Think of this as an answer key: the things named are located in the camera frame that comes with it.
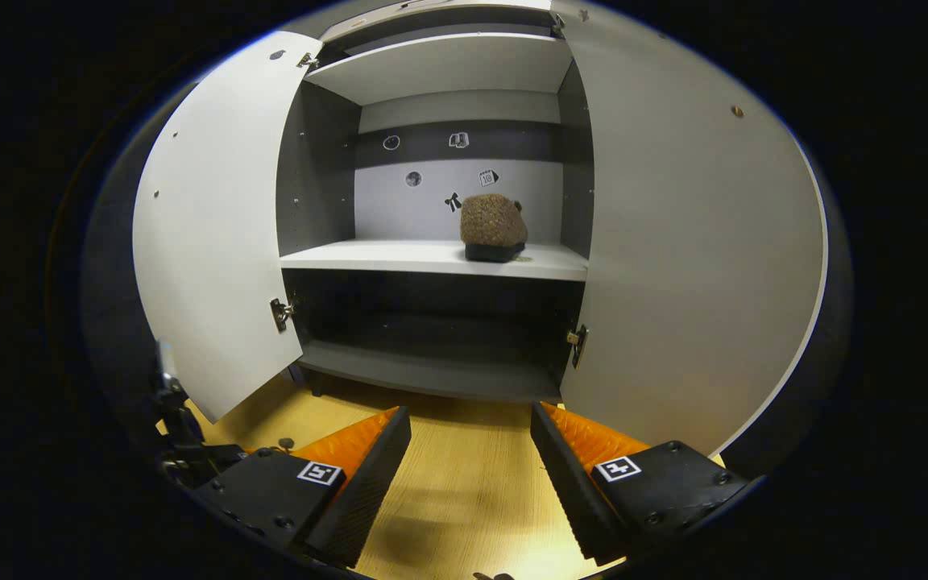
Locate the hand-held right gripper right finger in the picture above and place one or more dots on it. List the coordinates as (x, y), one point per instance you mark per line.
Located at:
(573, 495)

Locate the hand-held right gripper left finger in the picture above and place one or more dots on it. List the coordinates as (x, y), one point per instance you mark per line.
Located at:
(363, 499)

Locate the white shoe cabinet door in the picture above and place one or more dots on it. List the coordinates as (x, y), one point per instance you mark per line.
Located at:
(689, 242)
(214, 225)

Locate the white shoe cabinet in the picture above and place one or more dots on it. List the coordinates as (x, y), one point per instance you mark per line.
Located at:
(432, 258)

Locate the brown fuzzy shoe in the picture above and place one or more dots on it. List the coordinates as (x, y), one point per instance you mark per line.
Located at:
(492, 221)

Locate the metal door hinge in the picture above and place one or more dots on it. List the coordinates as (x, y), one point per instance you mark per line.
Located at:
(577, 342)
(280, 312)
(307, 60)
(557, 20)

